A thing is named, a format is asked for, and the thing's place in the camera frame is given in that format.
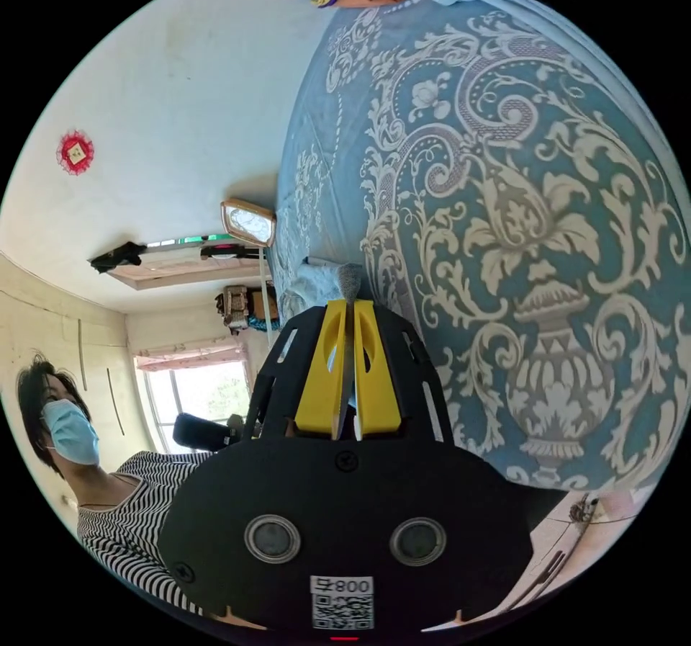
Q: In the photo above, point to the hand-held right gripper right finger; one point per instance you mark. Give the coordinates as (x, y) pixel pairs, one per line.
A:
(378, 387)

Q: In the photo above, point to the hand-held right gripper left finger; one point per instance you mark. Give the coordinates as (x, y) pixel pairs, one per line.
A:
(316, 387)

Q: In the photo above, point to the window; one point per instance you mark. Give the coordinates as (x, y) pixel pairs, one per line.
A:
(194, 403)

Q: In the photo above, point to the pink curtain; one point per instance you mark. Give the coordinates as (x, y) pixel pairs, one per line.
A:
(189, 357)

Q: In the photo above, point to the gold-framed clock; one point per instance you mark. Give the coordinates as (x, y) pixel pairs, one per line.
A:
(249, 223)

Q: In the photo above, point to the person's body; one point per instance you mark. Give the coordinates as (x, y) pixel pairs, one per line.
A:
(119, 522)

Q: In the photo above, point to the bed with blue ornamented quilt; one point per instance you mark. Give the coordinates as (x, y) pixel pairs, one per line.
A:
(540, 116)

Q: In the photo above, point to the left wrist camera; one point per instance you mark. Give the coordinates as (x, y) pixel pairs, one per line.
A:
(198, 432)

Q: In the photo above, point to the red round wall ornament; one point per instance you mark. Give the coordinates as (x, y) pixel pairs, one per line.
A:
(75, 152)

